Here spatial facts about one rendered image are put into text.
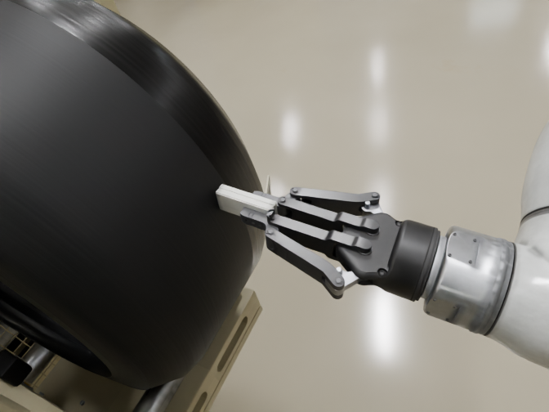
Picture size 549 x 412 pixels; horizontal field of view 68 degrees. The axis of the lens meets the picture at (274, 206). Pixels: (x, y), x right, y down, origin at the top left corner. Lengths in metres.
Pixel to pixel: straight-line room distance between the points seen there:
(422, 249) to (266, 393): 1.37
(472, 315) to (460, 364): 1.34
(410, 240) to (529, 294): 0.10
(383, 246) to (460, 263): 0.07
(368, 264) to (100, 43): 0.35
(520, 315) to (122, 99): 0.41
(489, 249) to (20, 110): 0.42
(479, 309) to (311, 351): 1.38
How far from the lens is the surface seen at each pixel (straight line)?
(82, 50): 0.48
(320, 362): 1.72
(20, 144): 0.41
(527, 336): 0.40
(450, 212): 2.15
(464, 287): 0.39
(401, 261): 0.39
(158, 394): 0.77
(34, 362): 0.94
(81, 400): 0.99
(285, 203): 0.44
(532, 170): 0.49
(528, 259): 0.41
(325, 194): 0.45
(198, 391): 0.81
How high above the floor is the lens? 1.57
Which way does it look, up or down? 44 degrees down
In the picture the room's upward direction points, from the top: 16 degrees counter-clockwise
